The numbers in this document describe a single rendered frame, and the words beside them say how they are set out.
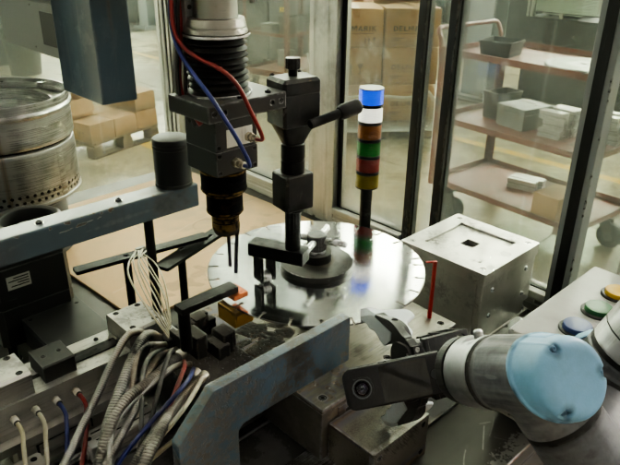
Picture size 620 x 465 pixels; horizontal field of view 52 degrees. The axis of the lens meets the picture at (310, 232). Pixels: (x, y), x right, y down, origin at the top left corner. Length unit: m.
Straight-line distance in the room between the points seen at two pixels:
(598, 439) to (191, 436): 0.38
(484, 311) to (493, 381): 0.54
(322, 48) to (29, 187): 0.69
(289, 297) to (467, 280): 0.36
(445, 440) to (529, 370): 0.43
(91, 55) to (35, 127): 0.54
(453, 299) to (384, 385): 0.46
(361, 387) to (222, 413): 0.15
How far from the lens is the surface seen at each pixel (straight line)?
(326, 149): 1.55
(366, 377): 0.73
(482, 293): 1.13
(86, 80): 0.87
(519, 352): 0.61
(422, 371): 0.73
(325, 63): 1.51
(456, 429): 1.02
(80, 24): 0.86
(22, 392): 0.94
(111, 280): 1.39
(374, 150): 1.20
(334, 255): 0.99
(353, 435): 0.88
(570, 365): 0.60
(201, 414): 0.68
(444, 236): 1.23
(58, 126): 1.41
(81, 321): 1.13
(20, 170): 1.38
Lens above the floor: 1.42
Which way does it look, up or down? 26 degrees down
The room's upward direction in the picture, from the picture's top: 1 degrees clockwise
